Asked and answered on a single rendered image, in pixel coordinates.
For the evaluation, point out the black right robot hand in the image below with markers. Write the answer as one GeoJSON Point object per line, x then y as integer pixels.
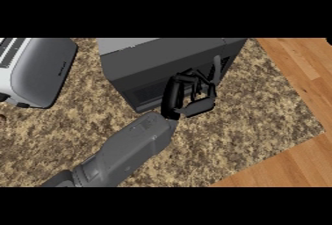
{"type": "Point", "coordinates": [173, 96]}

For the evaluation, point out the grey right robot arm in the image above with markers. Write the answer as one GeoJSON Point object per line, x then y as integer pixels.
{"type": "Point", "coordinates": [125, 146]}

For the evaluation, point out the dark grey microwave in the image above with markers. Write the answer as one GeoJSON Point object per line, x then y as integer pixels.
{"type": "Point", "coordinates": [142, 64]}

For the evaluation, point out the silver toaster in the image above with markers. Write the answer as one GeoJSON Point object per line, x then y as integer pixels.
{"type": "Point", "coordinates": [37, 70]}

